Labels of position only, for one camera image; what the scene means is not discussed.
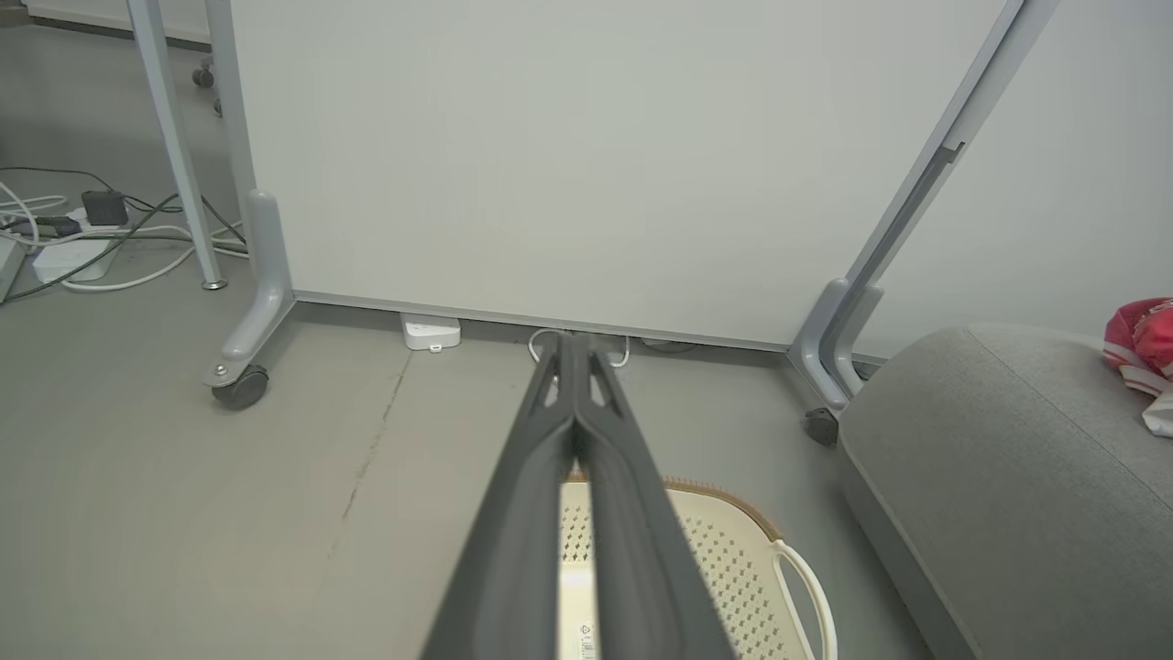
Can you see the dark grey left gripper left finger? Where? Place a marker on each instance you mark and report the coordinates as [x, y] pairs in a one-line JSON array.
[[522, 513]]

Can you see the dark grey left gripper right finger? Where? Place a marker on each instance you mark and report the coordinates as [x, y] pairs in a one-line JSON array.
[[632, 550]]

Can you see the red jersey with white stripes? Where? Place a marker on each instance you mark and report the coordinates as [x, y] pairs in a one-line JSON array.
[[1145, 335]]

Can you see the cream perforated laundry basket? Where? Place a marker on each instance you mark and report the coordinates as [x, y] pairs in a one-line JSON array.
[[724, 568]]

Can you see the small white power strip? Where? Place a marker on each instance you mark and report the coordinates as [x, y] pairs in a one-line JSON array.
[[431, 331]]

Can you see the black caster wheel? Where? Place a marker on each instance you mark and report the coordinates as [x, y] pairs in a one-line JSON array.
[[822, 427], [240, 387], [202, 75]]

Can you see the large white partition panel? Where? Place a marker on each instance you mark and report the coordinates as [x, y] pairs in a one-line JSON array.
[[596, 156]]

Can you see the grey fabric sofa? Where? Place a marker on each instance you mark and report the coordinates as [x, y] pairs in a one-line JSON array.
[[1026, 495]]

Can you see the grey metal table leg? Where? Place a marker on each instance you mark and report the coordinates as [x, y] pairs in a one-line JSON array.
[[174, 137]]

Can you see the black power adapter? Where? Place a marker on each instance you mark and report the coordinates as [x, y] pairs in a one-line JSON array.
[[104, 208]]

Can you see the narrow white partition panel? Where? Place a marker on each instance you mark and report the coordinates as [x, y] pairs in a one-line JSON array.
[[1090, 156]]

